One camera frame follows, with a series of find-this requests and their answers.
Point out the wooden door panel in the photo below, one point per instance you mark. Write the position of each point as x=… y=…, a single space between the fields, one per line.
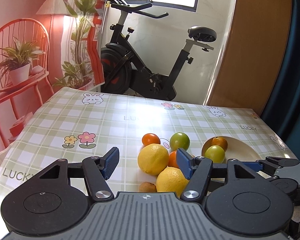
x=253 y=54

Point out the green-yellow round fruit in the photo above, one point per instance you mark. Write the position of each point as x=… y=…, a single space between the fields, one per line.
x=215 y=153

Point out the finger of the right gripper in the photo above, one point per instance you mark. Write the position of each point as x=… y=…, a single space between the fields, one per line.
x=254 y=165
x=279 y=167

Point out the dark orange persimmon fruit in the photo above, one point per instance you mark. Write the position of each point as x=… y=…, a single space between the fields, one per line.
x=220 y=141

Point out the green round fruit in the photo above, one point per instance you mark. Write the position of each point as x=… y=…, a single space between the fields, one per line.
x=179 y=140

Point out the large yellow lemon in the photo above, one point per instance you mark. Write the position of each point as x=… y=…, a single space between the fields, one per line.
x=171 y=179

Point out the far small orange tangerine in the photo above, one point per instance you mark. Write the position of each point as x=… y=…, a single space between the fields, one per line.
x=150 y=138

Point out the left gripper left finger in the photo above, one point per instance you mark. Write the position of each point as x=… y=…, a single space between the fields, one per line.
x=97 y=170

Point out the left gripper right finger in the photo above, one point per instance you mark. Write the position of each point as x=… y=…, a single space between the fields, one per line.
x=197 y=170

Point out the pink room backdrop poster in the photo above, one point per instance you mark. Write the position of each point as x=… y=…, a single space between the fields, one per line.
x=45 y=45

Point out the beige round plate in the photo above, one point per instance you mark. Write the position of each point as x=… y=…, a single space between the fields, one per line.
x=236 y=150

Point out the small orange tangerine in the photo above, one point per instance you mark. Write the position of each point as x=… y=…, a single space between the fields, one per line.
x=173 y=160
x=150 y=138

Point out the teal curtain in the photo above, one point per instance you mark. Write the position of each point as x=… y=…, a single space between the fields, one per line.
x=282 y=111

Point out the green plaid tablecloth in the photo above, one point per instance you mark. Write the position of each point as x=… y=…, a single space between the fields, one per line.
x=66 y=127

